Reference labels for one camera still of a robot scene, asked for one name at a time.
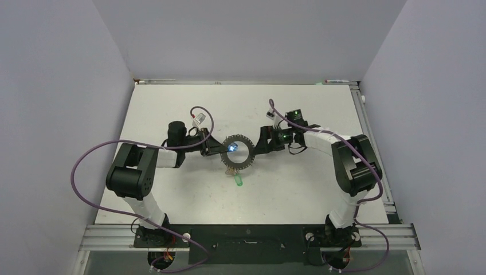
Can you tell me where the aluminium back rail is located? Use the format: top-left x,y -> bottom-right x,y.
134,79 -> 359,86

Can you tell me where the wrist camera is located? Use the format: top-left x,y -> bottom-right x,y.
266,109 -> 280,120
192,113 -> 206,128

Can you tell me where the green key tag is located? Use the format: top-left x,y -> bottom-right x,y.
234,174 -> 243,187

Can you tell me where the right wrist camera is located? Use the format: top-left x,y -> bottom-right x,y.
266,109 -> 280,120

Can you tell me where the red white marker pen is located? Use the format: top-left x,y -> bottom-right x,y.
324,80 -> 351,84

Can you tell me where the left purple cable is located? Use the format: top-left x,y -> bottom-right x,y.
70,106 -> 215,274

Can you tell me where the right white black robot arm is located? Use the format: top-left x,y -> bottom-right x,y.
253,109 -> 382,247

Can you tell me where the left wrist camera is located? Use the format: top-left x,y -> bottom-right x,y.
192,113 -> 206,128

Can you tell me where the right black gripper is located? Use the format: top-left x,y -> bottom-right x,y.
252,125 -> 294,156

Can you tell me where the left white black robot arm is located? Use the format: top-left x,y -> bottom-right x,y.
106,121 -> 228,246

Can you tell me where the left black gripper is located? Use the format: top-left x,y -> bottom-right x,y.
181,127 -> 228,156

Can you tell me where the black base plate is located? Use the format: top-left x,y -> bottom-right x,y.
133,224 -> 362,267

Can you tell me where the aluminium front rail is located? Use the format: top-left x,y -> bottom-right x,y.
79,224 -> 421,252

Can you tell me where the round metal keyring disc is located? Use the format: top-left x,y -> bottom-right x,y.
220,134 -> 255,171

